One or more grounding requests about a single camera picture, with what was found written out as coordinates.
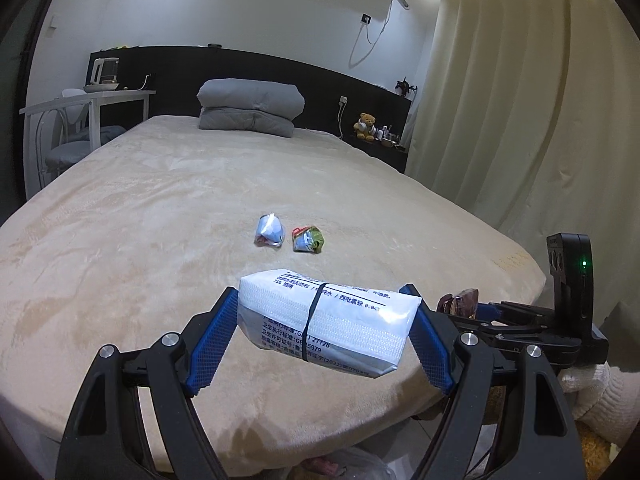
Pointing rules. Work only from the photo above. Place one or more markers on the brown snack wrapper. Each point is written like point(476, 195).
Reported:
point(457, 302)

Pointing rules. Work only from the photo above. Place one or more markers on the cream curtain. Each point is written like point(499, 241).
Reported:
point(525, 110)

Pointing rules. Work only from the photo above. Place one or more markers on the folded grey quilt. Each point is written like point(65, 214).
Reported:
point(250, 105)

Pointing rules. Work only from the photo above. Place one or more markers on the white wet wipes packet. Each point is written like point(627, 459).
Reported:
point(325, 320)

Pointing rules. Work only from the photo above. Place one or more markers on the brown teddy bear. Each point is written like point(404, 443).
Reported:
point(366, 125)

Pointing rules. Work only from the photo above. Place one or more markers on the small dark plant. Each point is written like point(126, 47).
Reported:
point(406, 86)

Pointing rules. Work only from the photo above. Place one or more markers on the person's right forearm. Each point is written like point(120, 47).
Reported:
point(595, 390)

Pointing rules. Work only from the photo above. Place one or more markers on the black nightstand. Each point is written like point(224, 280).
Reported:
point(385, 157)

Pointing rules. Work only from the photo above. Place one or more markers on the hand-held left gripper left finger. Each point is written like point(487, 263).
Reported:
point(212, 345)

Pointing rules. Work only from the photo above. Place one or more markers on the white table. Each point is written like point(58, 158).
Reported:
point(90, 99)

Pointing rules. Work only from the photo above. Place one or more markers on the white chair grey cushion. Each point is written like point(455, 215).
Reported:
point(65, 152)

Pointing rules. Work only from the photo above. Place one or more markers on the white electric kettle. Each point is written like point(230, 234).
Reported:
point(104, 74)

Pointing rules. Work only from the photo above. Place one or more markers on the white phone charger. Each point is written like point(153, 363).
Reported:
point(343, 100)

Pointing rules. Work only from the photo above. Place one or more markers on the black wall outlet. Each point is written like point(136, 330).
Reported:
point(366, 19)

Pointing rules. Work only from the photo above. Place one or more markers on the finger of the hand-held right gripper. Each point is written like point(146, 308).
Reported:
point(520, 310)
point(480, 331)

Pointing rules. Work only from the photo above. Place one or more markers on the black headboard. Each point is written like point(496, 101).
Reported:
point(175, 75)

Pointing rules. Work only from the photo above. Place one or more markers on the crumpled blue white wrapper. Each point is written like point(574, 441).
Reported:
point(270, 230)

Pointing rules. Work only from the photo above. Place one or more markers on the crumpled green red wrapper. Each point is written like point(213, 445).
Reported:
point(307, 239)

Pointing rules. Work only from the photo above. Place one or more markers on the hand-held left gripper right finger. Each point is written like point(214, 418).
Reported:
point(432, 350)

